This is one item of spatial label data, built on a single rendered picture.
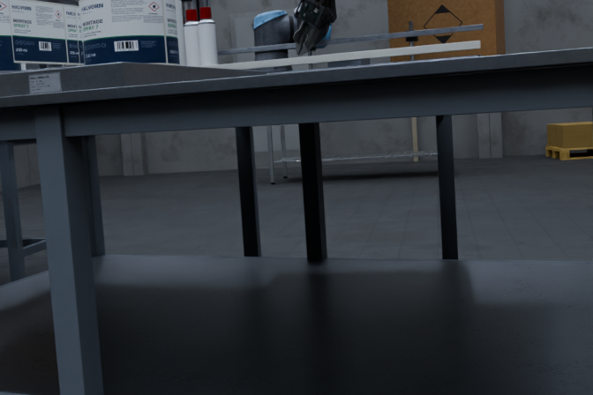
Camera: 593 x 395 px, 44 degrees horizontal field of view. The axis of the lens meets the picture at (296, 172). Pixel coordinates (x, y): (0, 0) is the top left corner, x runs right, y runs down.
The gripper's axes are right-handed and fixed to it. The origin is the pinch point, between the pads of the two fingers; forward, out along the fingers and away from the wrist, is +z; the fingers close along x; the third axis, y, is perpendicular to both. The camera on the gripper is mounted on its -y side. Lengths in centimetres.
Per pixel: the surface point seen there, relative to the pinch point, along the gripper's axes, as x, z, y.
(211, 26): -27.6, 5.1, 2.0
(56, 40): -41, 19, 48
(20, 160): -508, 359, -577
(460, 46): 39.9, -19.6, 4.8
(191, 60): -29.2, 16.7, 2.4
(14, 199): -127, 130, -75
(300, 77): 33, -6, 85
